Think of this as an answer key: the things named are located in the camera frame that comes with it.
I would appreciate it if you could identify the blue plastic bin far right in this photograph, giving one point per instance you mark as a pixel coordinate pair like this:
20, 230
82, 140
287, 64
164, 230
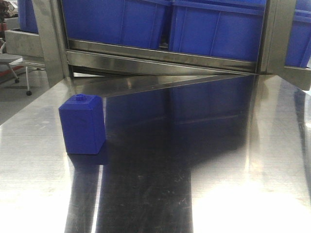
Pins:
299, 47

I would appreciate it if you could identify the blue plastic bin centre right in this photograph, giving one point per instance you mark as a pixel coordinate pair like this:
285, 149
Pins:
218, 29

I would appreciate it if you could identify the blue plastic bin far left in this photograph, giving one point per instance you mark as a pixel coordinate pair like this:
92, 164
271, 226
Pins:
26, 16

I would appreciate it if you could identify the grey office chair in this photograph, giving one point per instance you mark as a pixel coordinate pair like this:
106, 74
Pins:
6, 59

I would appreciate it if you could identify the blue plastic bin centre left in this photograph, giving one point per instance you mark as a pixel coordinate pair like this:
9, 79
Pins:
137, 23

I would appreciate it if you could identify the blue block part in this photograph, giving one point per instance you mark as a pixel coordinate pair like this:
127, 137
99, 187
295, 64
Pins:
82, 122

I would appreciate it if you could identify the blue plastic bin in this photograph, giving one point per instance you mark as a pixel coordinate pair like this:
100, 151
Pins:
26, 16
218, 29
299, 47
137, 23

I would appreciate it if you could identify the stainless steel shelf rack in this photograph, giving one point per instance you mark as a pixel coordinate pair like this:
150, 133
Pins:
61, 57

